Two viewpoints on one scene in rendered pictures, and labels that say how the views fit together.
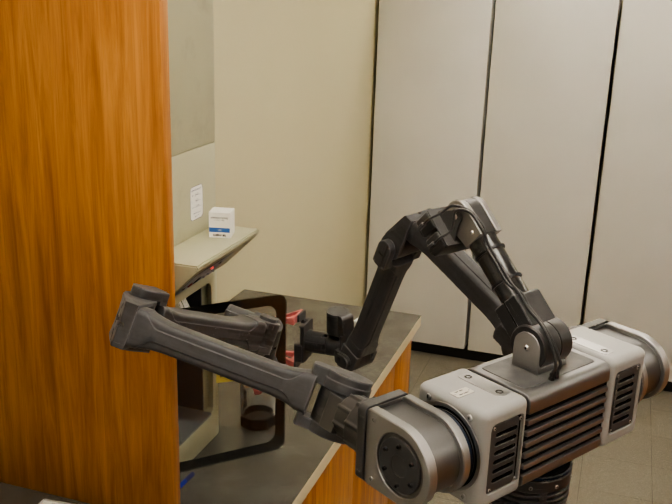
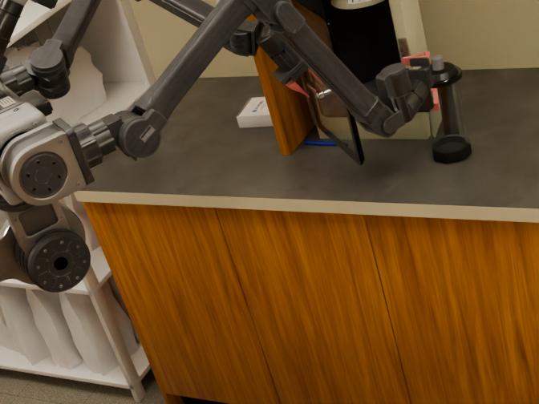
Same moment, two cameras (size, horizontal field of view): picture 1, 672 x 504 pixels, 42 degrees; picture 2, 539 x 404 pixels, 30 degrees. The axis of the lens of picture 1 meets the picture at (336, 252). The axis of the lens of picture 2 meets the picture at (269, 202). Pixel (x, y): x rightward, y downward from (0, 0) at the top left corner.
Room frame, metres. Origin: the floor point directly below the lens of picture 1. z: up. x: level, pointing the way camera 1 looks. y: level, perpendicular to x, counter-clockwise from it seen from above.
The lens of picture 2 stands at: (2.27, -2.06, 2.24)
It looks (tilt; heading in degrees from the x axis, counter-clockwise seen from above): 30 degrees down; 107
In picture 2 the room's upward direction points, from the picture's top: 17 degrees counter-clockwise
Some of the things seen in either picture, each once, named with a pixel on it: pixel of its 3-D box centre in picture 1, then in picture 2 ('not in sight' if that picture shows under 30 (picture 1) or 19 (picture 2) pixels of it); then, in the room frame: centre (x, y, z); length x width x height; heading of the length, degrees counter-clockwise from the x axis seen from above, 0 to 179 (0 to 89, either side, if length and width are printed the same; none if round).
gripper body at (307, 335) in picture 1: (315, 341); (414, 94); (2.05, 0.05, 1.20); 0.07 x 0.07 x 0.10; 72
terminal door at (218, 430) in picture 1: (224, 384); (322, 78); (1.81, 0.25, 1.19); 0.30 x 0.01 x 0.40; 118
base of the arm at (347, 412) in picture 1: (367, 425); (11, 82); (1.16, -0.06, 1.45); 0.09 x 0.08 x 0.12; 129
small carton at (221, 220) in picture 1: (221, 222); not in sight; (1.94, 0.27, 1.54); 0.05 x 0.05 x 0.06; 85
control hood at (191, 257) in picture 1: (207, 264); not in sight; (1.87, 0.29, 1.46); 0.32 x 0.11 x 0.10; 162
